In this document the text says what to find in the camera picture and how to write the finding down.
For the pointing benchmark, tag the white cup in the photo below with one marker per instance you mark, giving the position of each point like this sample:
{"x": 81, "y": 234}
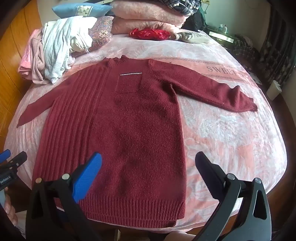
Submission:
{"x": 274, "y": 90}

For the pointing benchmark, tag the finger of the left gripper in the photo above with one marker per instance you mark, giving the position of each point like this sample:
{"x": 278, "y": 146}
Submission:
{"x": 5, "y": 155}
{"x": 18, "y": 160}

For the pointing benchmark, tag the cream zippered garment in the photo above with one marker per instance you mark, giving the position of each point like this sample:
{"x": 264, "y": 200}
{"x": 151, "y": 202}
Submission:
{"x": 81, "y": 43}

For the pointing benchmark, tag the blue pillow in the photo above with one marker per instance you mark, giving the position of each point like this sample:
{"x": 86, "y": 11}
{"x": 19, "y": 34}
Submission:
{"x": 81, "y": 9}

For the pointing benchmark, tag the dark patterned curtain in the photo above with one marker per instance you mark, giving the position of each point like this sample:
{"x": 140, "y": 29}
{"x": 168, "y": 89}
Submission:
{"x": 277, "y": 55}

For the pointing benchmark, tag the pink garment on pile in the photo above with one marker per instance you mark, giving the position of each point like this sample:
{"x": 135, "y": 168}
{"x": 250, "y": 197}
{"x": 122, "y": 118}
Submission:
{"x": 32, "y": 65}

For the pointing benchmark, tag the pink patterned bed blanket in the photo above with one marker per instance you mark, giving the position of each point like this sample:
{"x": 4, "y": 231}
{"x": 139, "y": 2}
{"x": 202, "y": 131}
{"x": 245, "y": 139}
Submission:
{"x": 247, "y": 144}

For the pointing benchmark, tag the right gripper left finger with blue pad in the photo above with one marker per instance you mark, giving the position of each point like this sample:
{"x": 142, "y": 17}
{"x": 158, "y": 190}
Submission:
{"x": 54, "y": 213}

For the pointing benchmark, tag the dark red knit sweater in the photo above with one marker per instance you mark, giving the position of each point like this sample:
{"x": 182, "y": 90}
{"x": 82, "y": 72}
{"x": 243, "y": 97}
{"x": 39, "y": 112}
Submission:
{"x": 127, "y": 111}

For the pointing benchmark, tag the paisley patterned pillow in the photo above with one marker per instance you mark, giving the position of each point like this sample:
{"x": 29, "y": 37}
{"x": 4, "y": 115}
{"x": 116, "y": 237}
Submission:
{"x": 100, "y": 34}

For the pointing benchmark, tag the folded pink fluffy blanket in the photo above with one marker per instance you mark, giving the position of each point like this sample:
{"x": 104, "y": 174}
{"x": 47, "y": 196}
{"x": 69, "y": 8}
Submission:
{"x": 130, "y": 15}

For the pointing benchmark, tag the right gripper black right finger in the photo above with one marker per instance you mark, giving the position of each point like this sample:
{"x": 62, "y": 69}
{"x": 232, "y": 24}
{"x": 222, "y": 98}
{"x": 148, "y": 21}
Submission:
{"x": 253, "y": 222}

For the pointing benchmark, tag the red shiny fabric bag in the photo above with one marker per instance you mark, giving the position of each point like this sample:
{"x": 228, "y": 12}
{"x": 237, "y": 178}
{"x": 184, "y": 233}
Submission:
{"x": 150, "y": 34}

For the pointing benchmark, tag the dark plaid clothing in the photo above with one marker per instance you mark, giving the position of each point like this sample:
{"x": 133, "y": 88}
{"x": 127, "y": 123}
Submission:
{"x": 184, "y": 7}

